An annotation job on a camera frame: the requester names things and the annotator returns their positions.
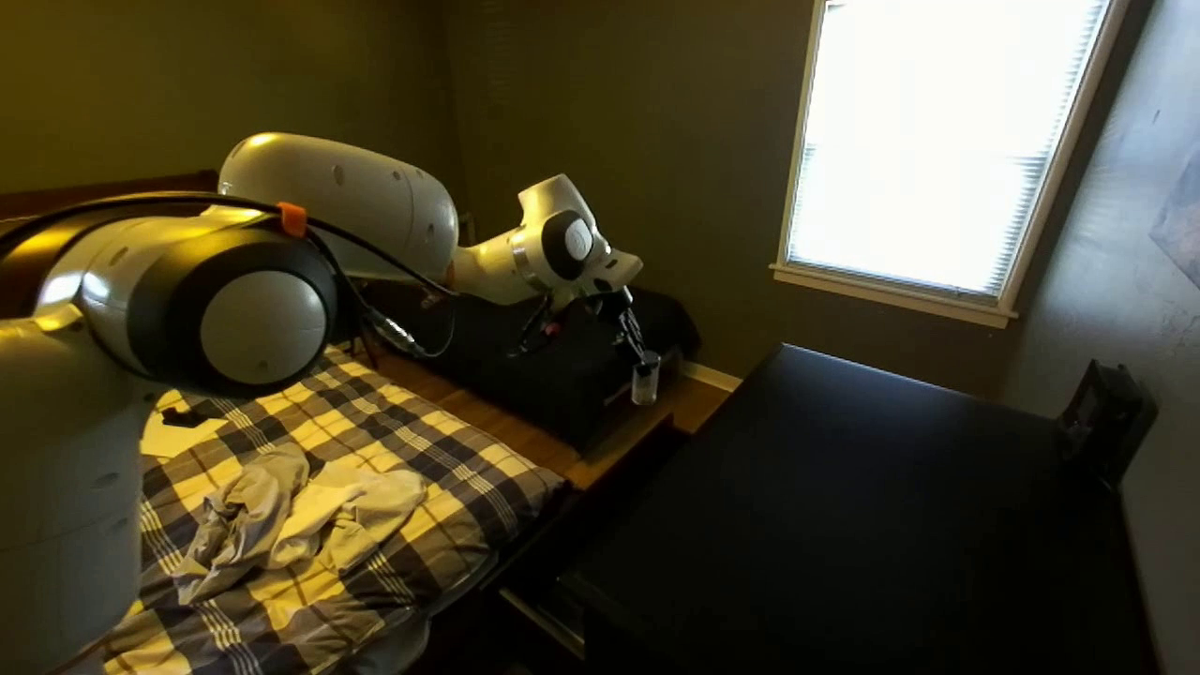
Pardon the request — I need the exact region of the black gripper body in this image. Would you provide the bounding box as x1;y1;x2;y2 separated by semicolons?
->
581;282;668;384

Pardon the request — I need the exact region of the white baseboard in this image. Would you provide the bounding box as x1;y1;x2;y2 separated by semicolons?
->
680;355;745;392

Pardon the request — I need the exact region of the plaid cloth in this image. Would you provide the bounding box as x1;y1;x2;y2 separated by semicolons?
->
99;341;573;675

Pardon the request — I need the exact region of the black desk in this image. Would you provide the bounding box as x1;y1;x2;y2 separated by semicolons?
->
494;339;1166;675

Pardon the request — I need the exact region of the bright white-framed window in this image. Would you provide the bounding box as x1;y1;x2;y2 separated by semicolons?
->
770;0;1138;334

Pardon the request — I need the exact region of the crumpled grey white cloth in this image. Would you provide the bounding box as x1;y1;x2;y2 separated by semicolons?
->
171;441;431;610

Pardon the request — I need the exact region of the small black box-shaped object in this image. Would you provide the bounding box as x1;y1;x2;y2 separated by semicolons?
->
1055;355;1164;495

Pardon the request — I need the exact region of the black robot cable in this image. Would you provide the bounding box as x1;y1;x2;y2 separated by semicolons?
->
0;187;463;367

